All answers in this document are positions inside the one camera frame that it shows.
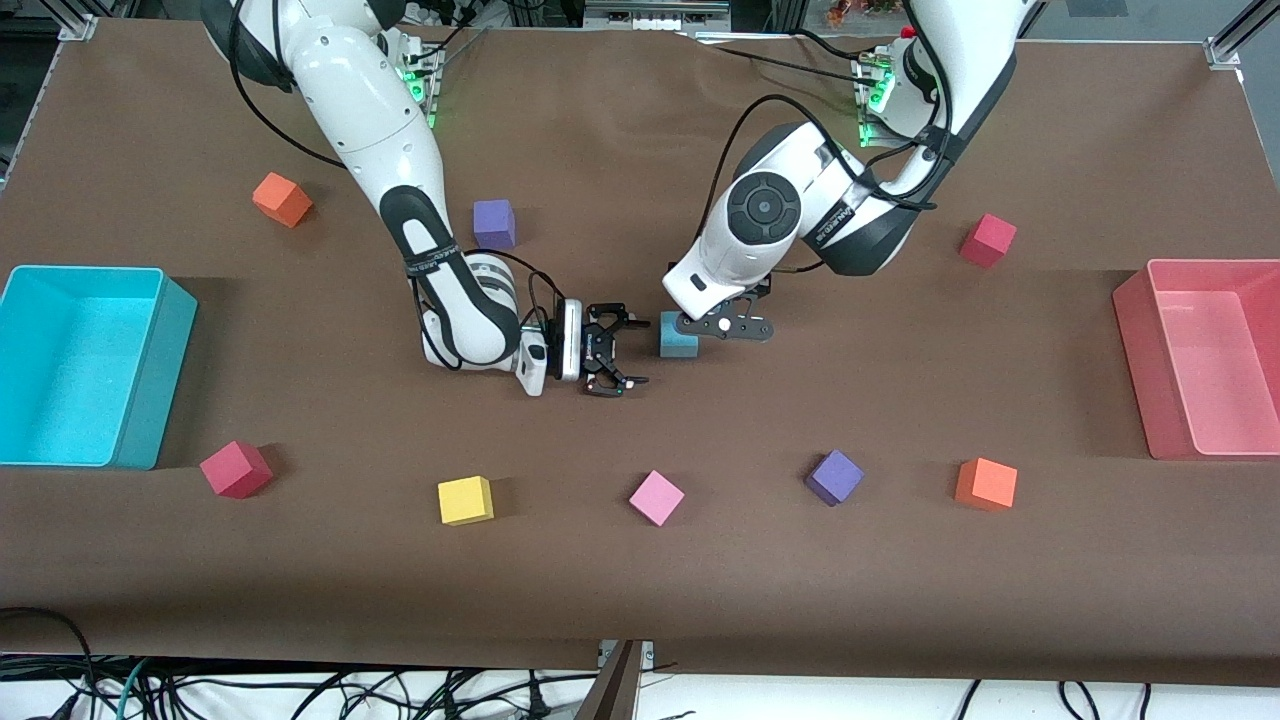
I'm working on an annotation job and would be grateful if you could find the brown table cover sheet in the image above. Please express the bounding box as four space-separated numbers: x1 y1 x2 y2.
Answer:
0 18 1280 691

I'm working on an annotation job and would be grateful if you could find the pink foam block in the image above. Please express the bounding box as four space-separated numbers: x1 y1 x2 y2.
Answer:
629 469 686 528

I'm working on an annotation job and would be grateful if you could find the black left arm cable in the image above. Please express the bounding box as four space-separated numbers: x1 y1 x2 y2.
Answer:
705 95 941 236

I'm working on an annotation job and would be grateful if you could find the aluminium frame profile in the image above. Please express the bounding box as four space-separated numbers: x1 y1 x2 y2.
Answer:
1205 0 1280 67

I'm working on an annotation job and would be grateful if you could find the black base cable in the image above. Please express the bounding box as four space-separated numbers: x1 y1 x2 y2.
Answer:
405 10 491 71

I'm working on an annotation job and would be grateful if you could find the pink plastic bin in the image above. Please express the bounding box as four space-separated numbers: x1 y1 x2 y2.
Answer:
1112 258 1280 461

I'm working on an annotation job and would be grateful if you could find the brown table support bar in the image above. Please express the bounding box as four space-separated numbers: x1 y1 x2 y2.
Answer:
575 640 644 720

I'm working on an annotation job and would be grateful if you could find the cyan plastic bin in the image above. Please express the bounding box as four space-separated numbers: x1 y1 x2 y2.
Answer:
0 265 198 471

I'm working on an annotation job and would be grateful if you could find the purple foam block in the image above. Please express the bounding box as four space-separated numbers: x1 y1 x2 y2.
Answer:
473 199 517 251
805 449 865 507

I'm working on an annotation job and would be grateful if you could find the red foam block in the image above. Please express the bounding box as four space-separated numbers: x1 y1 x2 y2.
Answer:
959 213 1018 269
199 440 274 499

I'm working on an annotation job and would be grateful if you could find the black table cable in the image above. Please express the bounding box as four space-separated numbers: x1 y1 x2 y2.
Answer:
793 28 877 63
700 40 871 83

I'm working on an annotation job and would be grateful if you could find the teal floor cable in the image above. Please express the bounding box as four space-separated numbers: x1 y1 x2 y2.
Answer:
113 658 153 720

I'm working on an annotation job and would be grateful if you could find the grey background device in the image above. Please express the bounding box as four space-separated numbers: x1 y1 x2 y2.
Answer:
583 0 731 31

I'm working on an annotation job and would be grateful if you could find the orange foam block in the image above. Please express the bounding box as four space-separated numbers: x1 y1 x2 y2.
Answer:
252 172 314 229
954 457 1019 512

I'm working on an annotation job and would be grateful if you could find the metal table bracket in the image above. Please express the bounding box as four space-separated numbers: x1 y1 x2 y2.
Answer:
598 640 656 673

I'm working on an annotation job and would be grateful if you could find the yellow foam block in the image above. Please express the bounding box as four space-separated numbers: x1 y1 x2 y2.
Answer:
437 475 495 527

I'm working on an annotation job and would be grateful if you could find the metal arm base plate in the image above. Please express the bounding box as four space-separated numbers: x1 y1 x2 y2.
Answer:
405 50 441 133
855 60 906 151

